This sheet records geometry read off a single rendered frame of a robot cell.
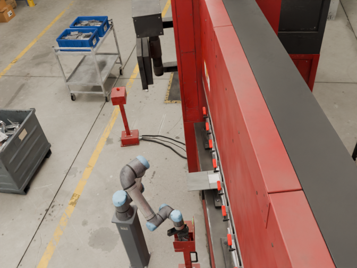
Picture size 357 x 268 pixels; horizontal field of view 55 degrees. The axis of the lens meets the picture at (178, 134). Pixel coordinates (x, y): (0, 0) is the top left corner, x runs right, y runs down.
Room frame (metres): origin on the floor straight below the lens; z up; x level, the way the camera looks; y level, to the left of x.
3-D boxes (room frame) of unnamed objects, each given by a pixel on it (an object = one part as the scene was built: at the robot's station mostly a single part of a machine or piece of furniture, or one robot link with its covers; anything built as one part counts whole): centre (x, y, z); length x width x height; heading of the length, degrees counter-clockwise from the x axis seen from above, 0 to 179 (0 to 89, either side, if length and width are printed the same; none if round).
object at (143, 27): (3.00, 0.15, 1.53); 0.51 x 0.25 x 0.85; 1
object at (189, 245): (1.44, 0.05, 0.75); 0.20 x 0.16 x 0.18; 175
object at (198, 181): (1.74, -0.15, 1.00); 0.26 x 0.18 x 0.01; 89
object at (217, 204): (1.70, -0.24, 0.89); 0.30 x 0.05 x 0.03; 179
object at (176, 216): (1.40, 0.08, 1.04); 0.09 x 0.08 x 0.11; 42
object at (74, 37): (4.67, 1.26, 0.92); 0.50 x 0.36 x 0.18; 76
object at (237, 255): (0.97, -0.29, 1.26); 0.15 x 0.09 x 0.17; 179
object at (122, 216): (1.68, 0.51, 0.82); 0.15 x 0.15 x 0.10
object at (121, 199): (1.69, 0.51, 0.94); 0.13 x 0.12 x 0.14; 132
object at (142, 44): (2.95, 0.24, 1.42); 0.45 x 0.12 x 0.36; 1
